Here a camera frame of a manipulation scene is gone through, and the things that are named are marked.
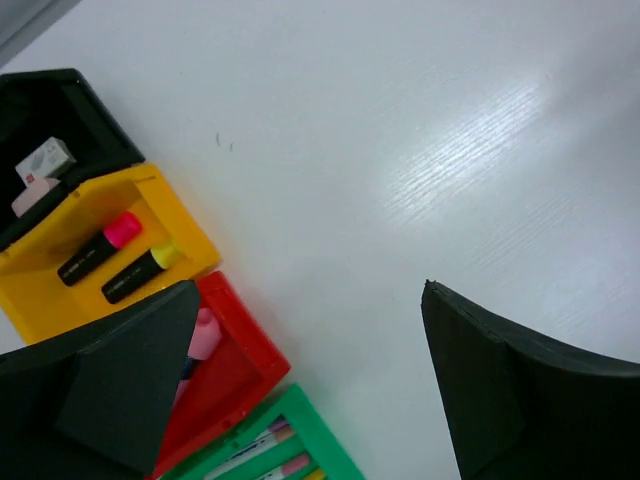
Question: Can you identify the white eraser block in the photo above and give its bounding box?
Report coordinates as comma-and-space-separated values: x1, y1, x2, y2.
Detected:
15, 137, 76, 186

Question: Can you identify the pink capped glue bottle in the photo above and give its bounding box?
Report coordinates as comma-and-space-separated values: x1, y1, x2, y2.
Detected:
173, 307, 223, 405

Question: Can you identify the white pen purple cap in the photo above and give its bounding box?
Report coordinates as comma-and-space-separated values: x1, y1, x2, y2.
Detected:
220, 419, 296, 472

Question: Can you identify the pink black highlighter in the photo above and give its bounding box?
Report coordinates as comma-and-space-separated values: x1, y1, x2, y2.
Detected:
57, 211, 143, 286

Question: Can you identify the yellow storage bin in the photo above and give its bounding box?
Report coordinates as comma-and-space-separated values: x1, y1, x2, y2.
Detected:
1, 164, 221, 344

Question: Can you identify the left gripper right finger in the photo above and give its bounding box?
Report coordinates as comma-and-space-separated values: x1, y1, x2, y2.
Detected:
421, 281, 639, 479

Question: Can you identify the yellow black highlighter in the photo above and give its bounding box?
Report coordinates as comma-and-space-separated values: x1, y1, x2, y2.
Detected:
101, 242, 185, 304

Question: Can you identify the white pen yellow cap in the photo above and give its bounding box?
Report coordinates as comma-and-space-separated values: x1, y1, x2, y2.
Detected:
302, 468, 327, 480

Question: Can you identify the black storage bin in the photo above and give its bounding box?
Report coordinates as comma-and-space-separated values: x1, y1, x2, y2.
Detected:
1, 68, 145, 249

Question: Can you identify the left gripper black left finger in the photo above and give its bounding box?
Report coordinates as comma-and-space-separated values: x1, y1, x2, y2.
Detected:
1, 280, 200, 479

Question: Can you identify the red storage bin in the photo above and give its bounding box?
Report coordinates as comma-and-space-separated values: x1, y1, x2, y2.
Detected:
150, 271, 290, 479

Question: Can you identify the white eraser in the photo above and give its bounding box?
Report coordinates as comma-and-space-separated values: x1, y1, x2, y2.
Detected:
11, 177, 61, 218

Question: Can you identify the green storage bin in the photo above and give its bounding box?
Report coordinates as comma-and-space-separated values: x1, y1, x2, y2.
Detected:
162, 384, 364, 479

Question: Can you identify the white pen pink cap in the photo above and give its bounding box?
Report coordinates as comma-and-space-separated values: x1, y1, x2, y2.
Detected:
206, 453, 312, 480

